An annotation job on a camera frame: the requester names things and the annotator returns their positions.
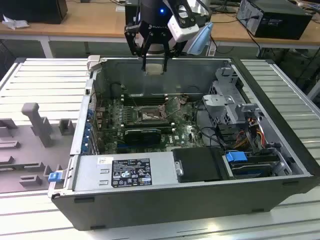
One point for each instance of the blue case latch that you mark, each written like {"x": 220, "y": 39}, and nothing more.
{"x": 53, "y": 177}

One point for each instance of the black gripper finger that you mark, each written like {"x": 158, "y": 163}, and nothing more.
{"x": 165, "y": 66}
{"x": 130, "y": 42}

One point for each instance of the CPU socket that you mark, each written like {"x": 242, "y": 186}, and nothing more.
{"x": 148, "y": 115}

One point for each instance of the black PC case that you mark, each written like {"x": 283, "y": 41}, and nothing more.
{"x": 175, "y": 207}

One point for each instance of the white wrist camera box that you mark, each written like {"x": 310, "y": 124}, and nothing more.
{"x": 182, "y": 33}

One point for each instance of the grey metal drive cage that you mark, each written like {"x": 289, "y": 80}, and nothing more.
{"x": 225, "y": 100}

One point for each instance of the black desktop computer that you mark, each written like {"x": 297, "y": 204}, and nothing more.
{"x": 282, "y": 25}

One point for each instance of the black equipment case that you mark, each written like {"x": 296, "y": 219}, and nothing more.
{"x": 32, "y": 12}

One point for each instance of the crumpled white paper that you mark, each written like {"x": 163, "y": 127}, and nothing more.
{"x": 15, "y": 23}

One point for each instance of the green motherboard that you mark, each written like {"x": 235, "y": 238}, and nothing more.
{"x": 182, "y": 135}

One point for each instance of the wooden desk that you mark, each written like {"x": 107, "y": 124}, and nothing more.
{"x": 87, "y": 22}

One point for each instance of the black graphics card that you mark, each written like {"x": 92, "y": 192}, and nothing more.
{"x": 142, "y": 136}

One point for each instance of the hard disk blue carrier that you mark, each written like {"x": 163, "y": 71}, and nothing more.
{"x": 235, "y": 158}

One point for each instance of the metal locking lever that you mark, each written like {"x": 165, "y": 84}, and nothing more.
{"x": 176, "y": 110}

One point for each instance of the silver power supply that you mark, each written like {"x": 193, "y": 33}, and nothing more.
{"x": 87, "y": 172}

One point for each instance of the silver CPU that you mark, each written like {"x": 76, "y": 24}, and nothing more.
{"x": 155, "y": 69}

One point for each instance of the black optical drive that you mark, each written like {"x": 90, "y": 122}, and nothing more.
{"x": 200, "y": 165}

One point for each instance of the grey parts rack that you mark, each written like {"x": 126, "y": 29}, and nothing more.
{"x": 30, "y": 155}

